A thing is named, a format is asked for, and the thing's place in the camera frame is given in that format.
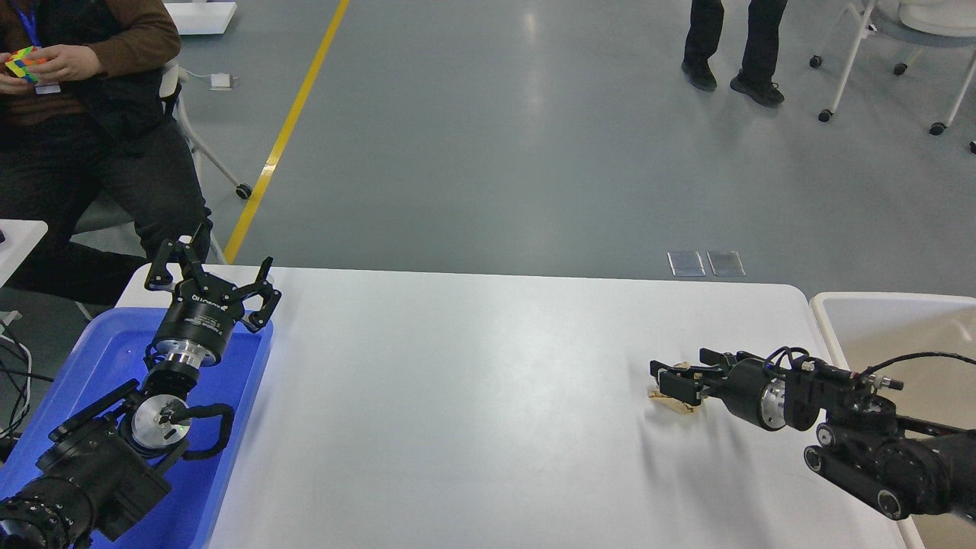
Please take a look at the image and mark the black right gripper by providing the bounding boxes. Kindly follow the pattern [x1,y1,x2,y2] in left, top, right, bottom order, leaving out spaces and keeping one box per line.
[650,348,785,431]

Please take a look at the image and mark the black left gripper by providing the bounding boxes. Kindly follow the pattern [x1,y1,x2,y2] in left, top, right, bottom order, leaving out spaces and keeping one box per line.
[145,238,283,369]

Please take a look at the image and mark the brown paper ball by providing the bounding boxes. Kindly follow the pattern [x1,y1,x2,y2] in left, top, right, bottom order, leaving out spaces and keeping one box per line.
[648,359,704,414]

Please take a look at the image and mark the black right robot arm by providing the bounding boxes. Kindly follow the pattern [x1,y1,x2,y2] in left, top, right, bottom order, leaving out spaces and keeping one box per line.
[649,346,975,521]

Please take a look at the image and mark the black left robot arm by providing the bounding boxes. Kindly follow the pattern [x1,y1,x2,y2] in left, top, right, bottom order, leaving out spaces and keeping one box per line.
[2,236,281,548]

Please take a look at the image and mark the right metal floor plate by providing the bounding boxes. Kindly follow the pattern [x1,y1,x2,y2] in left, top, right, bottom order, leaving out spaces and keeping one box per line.
[707,251,746,277]

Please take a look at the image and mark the metal floor plate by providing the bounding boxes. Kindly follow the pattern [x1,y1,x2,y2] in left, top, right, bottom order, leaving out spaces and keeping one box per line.
[668,251,705,278]
[707,251,746,277]

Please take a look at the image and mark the left metal floor plate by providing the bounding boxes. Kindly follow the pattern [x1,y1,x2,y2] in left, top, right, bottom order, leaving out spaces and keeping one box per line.
[668,251,705,278]

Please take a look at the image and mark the blue plastic tray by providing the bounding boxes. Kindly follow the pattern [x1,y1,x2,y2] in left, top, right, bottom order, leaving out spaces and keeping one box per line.
[0,307,275,549]

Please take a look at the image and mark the white plastic bin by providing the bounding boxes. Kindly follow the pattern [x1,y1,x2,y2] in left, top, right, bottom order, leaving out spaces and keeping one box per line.
[809,292,976,549]

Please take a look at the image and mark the seated person in brown sweater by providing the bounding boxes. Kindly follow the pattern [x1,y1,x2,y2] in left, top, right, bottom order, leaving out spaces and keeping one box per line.
[1,1,212,307]

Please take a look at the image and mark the white side table corner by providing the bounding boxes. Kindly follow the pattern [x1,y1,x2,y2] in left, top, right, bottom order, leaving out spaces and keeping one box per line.
[1,218,48,286]

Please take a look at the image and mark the white power adapter on floor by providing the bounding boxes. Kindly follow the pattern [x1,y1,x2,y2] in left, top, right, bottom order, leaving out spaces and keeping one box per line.
[209,73,233,91]

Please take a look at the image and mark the white chair under seated person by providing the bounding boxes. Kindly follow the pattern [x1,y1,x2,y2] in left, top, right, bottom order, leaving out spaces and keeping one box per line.
[72,61,253,264]

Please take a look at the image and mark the white box on floor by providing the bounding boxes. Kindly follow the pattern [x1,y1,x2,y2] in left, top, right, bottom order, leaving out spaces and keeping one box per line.
[164,1,238,36]

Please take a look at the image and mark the walking person in black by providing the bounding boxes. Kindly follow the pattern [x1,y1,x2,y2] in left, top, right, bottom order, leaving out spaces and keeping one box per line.
[681,0,789,108]

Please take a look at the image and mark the colourful rubik's cube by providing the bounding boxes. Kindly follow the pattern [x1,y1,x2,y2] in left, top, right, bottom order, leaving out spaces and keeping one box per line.
[4,46,47,85]

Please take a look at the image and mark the white office chair on castors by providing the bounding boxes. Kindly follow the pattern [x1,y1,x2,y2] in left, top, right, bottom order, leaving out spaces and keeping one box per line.
[809,0,976,153]

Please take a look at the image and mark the black cables at left edge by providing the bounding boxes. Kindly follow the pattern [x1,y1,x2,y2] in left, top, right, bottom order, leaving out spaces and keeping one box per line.
[0,311,35,462]

